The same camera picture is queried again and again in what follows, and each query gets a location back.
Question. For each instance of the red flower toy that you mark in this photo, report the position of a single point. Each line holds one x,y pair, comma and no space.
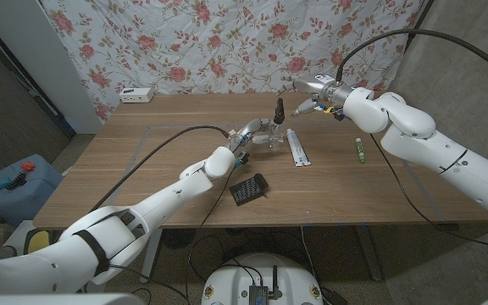
28,166

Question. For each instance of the yellow black object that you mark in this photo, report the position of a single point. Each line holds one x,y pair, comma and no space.
38,241

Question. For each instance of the black antenna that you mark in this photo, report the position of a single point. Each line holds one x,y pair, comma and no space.
275,279

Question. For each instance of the black round fan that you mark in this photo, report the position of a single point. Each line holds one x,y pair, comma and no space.
178,238

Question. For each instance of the white table leg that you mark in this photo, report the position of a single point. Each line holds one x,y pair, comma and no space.
153,254

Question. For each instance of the floral backdrop cloth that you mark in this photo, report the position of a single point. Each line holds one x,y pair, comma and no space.
248,42

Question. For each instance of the white toothpaste tube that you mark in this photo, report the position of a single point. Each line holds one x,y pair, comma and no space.
298,148

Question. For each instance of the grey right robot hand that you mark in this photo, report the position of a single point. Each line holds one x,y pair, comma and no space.
324,91

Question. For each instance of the black pole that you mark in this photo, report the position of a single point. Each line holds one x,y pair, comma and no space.
417,19

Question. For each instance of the grey table leg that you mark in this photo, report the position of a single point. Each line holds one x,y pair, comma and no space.
369,254

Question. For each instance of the clear spray bottle black pump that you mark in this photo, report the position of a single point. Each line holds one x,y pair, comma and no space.
279,112

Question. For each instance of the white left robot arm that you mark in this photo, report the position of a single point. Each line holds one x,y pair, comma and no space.
163,199

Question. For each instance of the blue storage box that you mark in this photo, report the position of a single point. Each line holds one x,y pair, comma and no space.
32,199

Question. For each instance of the white power strip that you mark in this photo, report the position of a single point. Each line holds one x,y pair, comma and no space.
136,95

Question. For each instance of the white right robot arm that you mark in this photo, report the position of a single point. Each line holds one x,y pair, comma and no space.
439,152

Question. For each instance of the grey computer module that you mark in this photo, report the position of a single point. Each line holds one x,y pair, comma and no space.
257,294

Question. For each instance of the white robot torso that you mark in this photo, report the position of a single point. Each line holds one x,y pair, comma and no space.
231,279

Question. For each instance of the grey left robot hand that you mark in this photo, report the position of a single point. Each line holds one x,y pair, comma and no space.
254,127

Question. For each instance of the green marker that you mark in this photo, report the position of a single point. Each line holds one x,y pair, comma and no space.
360,152

